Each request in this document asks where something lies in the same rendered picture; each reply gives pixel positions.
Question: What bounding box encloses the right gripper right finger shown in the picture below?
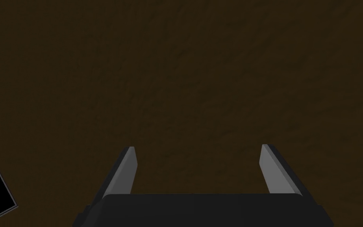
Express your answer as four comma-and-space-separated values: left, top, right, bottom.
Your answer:
259, 143, 315, 200

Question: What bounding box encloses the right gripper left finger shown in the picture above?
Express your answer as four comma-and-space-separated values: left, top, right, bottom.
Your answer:
91, 146, 138, 208

